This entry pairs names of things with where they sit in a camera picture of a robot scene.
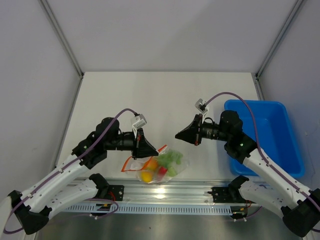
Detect aluminium frame post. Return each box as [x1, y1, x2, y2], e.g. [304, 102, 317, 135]
[255, 0, 307, 81]
[38, 0, 84, 78]

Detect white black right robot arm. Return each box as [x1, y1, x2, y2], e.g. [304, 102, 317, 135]
[175, 110, 320, 238]

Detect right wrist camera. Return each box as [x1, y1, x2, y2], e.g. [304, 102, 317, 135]
[194, 98, 209, 119]

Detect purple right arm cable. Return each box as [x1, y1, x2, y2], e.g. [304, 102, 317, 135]
[204, 91, 320, 232]

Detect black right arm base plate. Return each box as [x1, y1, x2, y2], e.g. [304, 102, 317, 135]
[207, 186, 248, 204]

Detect white slotted cable duct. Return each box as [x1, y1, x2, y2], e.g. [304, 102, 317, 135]
[64, 203, 233, 216]

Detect red chili pepper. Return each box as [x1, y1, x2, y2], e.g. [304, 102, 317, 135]
[157, 166, 168, 177]

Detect aluminium mounting rail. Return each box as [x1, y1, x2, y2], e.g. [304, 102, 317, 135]
[33, 177, 306, 206]

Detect green grape bunch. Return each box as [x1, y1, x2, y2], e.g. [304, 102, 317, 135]
[157, 148, 183, 168]

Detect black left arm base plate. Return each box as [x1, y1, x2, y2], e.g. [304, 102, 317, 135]
[99, 185, 125, 202]

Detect left aluminium frame post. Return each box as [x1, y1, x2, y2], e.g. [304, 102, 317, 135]
[38, 0, 84, 78]

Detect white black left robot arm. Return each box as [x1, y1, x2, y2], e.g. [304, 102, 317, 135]
[9, 114, 159, 235]

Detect right aluminium frame post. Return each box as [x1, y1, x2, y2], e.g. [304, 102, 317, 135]
[255, 0, 307, 81]

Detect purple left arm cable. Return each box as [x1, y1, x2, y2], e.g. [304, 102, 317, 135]
[2, 108, 140, 235]

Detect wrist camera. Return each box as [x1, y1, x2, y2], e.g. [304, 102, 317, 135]
[194, 98, 209, 119]
[130, 114, 147, 137]

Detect red orange mango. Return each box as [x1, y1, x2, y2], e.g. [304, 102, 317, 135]
[146, 159, 159, 171]

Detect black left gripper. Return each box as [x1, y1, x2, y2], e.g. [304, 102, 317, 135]
[105, 127, 159, 160]

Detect orange yellow mango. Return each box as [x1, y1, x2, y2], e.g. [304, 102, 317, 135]
[140, 171, 154, 183]

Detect blue plastic bin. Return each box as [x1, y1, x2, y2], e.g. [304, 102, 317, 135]
[224, 99, 305, 179]

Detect white cauliflower green leaves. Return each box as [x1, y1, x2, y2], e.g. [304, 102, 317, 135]
[166, 166, 179, 178]

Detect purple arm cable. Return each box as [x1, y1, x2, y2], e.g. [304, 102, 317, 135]
[2, 108, 140, 235]
[204, 91, 320, 232]

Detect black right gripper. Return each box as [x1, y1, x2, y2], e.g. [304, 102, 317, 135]
[175, 114, 230, 147]

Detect clear zip bag red zipper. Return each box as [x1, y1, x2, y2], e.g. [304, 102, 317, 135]
[121, 144, 190, 184]

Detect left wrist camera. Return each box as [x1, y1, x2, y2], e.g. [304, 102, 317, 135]
[130, 114, 147, 137]

